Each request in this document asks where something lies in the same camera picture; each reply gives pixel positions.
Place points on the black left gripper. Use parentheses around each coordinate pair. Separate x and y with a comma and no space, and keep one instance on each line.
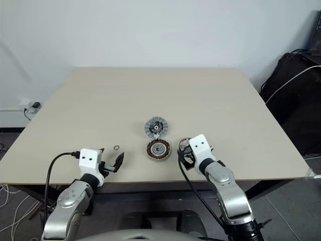
(109,168)

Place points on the clear tape on table corner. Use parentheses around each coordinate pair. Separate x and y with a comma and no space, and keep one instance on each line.
(311,173)

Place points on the black table frame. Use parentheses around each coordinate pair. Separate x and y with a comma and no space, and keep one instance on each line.
(155,190)

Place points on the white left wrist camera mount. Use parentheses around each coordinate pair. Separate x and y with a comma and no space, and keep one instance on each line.
(88,160)

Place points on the black power adapter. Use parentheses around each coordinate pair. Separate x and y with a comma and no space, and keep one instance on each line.
(35,105)

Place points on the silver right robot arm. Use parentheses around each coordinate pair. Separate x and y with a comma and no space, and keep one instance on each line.
(228,190)

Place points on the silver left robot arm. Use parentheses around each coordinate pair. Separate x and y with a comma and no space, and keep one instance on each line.
(67,200)

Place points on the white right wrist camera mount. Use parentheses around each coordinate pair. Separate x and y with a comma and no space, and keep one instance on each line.
(200,150)

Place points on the white wall power strip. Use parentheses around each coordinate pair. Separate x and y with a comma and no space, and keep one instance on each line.
(12,109)

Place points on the grey robot torso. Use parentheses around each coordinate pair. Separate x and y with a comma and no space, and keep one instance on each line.
(150,236)

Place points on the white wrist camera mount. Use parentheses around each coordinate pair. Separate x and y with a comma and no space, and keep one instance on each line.
(88,160)
(200,150)

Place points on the motor stator with copper windings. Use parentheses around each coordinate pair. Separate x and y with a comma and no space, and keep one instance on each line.
(159,150)

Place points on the grey round rotor cover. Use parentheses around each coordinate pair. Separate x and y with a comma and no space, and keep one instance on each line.
(156,127)

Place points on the black bag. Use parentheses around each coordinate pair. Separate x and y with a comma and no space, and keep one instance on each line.
(296,100)

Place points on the dark rounded robot base shapes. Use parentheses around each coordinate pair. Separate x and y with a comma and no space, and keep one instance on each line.
(165,221)

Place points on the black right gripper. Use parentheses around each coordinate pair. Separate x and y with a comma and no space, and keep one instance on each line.
(187,162)

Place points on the open black laptop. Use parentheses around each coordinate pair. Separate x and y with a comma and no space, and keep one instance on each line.
(315,35)

